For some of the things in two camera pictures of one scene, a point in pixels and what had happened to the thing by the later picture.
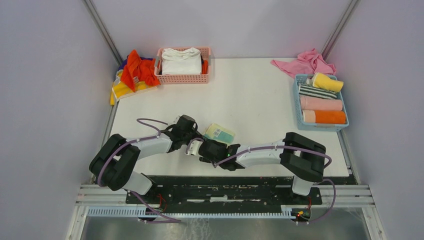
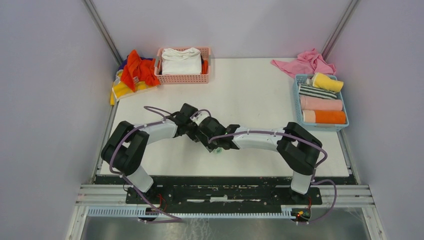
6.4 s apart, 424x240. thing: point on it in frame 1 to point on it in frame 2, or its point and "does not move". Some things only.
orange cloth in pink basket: [205, 67] does not move
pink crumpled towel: [308, 63] does not move
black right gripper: [219, 143] to [203, 139]
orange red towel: [136, 69] does not move
